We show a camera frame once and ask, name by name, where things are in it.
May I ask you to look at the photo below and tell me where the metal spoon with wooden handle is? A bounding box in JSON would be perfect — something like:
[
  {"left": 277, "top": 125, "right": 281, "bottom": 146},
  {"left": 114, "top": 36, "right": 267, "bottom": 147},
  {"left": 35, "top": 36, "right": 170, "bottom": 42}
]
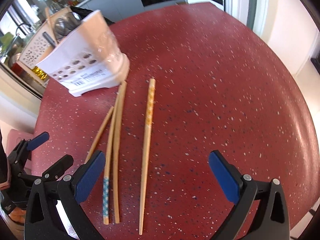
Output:
[{"left": 65, "top": 11, "right": 81, "bottom": 31}]

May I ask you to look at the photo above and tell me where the dark utensil handle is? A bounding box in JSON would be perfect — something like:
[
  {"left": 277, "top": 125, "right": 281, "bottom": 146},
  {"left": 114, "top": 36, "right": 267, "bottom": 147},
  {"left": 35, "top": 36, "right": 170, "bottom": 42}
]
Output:
[{"left": 42, "top": 31, "right": 56, "bottom": 48}]

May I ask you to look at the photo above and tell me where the black hanging bag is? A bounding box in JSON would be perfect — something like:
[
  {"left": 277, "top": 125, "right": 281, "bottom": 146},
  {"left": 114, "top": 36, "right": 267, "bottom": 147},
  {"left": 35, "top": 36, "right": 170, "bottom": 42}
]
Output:
[{"left": 70, "top": 6, "right": 114, "bottom": 26}]

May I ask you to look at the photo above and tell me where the beige plastic utensil holder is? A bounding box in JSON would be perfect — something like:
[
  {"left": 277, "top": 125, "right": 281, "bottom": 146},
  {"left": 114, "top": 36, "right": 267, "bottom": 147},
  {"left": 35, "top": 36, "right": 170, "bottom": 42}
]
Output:
[{"left": 37, "top": 10, "right": 130, "bottom": 97}]

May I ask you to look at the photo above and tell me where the short wooden chopstick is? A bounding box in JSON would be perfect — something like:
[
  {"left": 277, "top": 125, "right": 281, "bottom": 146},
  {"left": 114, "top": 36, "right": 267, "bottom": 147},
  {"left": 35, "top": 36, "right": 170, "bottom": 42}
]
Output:
[{"left": 84, "top": 106, "right": 114, "bottom": 163}]

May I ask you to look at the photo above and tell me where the white floral plastic rack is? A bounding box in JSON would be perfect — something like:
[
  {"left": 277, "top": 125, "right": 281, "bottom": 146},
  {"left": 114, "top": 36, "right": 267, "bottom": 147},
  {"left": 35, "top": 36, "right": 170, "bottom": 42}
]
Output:
[{"left": 18, "top": 6, "right": 73, "bottom": 69}]

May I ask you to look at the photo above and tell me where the plain wooden chopstick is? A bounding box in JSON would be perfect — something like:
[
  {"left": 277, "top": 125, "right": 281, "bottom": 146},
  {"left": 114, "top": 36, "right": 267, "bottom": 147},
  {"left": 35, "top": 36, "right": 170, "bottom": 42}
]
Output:
[{"left": 113, "top": 81, "right": 127, "bottom": 224}]

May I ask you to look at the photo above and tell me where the curved kitchen faucet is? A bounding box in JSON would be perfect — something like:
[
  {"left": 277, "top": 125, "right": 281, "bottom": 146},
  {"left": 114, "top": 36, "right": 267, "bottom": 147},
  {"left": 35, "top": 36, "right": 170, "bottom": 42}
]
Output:
[{"left": 15, "top": 23, "right": 34, "bottom": 36}]

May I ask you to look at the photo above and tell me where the orange patterned wooden chopstick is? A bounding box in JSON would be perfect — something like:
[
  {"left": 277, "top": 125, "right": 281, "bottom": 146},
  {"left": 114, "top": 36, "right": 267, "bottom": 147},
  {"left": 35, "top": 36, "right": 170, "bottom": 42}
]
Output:
[{"left": 138, "top": 79, "right": 156, "bottom": 235}]

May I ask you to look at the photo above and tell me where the blue patterned wooden chopstick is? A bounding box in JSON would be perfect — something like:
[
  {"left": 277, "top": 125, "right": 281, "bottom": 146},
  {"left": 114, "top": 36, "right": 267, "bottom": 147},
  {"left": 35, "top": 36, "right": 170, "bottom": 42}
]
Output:
[{"left": 103, "top": 85, "right": 122, "bottom": 225}]

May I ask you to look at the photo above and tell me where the person's left hand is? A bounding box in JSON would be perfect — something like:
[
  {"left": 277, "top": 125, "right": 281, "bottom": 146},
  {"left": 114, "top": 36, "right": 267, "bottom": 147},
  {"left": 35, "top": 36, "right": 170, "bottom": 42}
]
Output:
[{"left": 8, "top": 207, "right": 26, "bottom": 230}]

